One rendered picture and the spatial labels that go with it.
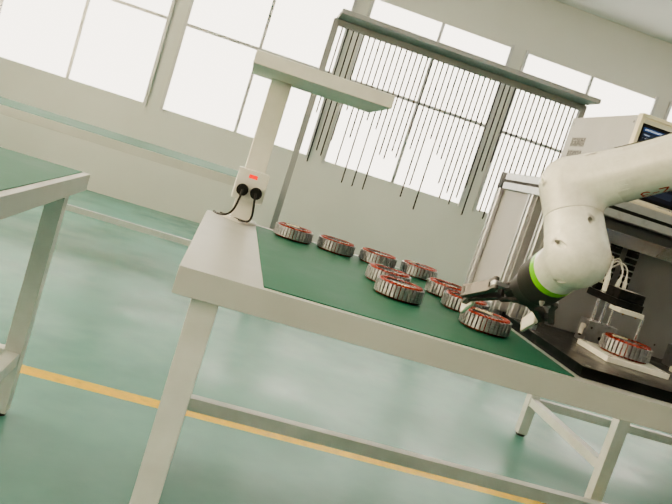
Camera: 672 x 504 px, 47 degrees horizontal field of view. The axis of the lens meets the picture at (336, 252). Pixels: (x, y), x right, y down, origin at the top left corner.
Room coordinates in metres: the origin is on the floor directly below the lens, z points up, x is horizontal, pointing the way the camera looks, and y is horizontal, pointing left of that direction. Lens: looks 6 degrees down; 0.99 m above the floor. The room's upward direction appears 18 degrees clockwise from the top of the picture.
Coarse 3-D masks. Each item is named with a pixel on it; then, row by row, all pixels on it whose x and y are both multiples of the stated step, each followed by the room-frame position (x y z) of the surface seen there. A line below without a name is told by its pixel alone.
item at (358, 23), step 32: (352, 32) 5.19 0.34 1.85; (384, 32) 5.12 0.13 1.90; (320, 64) 5.15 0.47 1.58; (384, 64) 5.23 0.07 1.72; (448, 64) 5.30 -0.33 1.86; (480, 64) 5.16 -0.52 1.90; (512, 96) 5.37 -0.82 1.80; (544, 96) 5.39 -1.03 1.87; (576, 96) 5.21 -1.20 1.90; (352, 128) 5.22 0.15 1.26; (416, 128) 5.28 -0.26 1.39; (512, 128) 5.39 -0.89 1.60; (480, 160) 5.36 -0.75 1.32
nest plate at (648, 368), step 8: (584, 344) 1.73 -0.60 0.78; (592, 344) 1.74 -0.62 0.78; (592, 352) 1.69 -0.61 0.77; (600, 352) 1.65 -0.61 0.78; (608, 352) 1.68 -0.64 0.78; (608, 360) 1.62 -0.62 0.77; (616, 360) 1.62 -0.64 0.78; (624, 360) 1.64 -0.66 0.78; (632, 368) 1.63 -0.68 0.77; (640, 368) 1.63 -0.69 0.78; (648, 368) 1.64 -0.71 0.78; (656, 368) 1.67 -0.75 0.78; (664, 376) 1.64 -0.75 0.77
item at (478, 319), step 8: (464, 312) 1.63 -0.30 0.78; (472, 312) 1.62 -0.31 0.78; (480, 312) 1.68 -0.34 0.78; (488, 312) 1.68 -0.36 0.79; (464, 320) 1.62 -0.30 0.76; (472, 320) 1.61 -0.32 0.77; (480, 320) 1.60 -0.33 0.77; (488, 320) 1.59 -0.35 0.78; (496, 320) 1.60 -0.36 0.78; (504, 320) 1.62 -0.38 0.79; (472, 328) 1.61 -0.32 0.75; (480, 328) 1.59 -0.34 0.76; (488, 328) 1.59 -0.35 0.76; (496, 328) 1.59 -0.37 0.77; (504, 328) 1.60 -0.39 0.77; (496, 336) 1.60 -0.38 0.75; (504, 336) 1.61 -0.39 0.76
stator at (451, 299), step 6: (444, 294) 1.83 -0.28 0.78; (450, 294) 1.81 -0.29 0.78; (456, 294) 1.86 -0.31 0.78; (444, 300) 1.82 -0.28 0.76; (450, 300) 1.80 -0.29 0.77; (456, 300) 1.79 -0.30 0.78; (450, 306) 1.80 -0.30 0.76; (456, 306) 1.79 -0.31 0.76; (474, 306) 1.78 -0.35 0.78; (480, 306) 1.79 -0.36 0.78; (486, 306) 1.81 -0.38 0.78
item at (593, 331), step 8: (584, 320) 1.85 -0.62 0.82; (592, 320) 1.84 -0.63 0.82; (584, 328) 1.83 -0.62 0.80; (592, 328) 1.82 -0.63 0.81; (600, 328) 1.82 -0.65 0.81; (608, 328) 1.83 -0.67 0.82; (576, 336) 1.86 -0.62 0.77; (584, 336) 1.82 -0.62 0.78; (592, 336) 1.82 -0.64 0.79; (600, 336) 1.83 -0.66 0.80
